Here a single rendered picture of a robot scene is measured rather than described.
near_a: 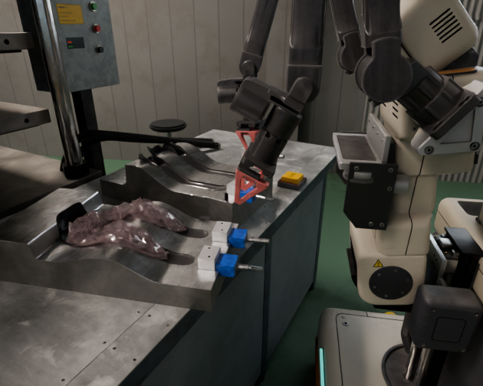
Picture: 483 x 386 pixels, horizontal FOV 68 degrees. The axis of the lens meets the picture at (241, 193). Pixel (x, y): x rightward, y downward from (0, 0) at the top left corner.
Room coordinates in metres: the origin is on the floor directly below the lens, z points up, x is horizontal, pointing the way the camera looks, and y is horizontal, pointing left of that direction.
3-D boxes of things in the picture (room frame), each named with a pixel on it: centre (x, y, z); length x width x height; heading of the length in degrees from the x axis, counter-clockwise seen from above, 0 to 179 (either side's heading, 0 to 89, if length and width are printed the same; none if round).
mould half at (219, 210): (1.08, 0.18, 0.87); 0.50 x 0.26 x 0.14; 61
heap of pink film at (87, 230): (0.73, 0.27, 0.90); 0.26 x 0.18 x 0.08; 79
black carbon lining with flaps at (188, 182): (1.06, 0.17, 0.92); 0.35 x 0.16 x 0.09; 61
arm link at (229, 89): (1.10, 0.01, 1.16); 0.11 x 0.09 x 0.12; 83
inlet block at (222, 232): (0.73, 0.00, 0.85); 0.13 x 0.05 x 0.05; 79
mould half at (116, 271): (0.72, 0.28, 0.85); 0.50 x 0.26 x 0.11; 79
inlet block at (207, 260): (0.62, 0.02, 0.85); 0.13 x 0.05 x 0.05; 79
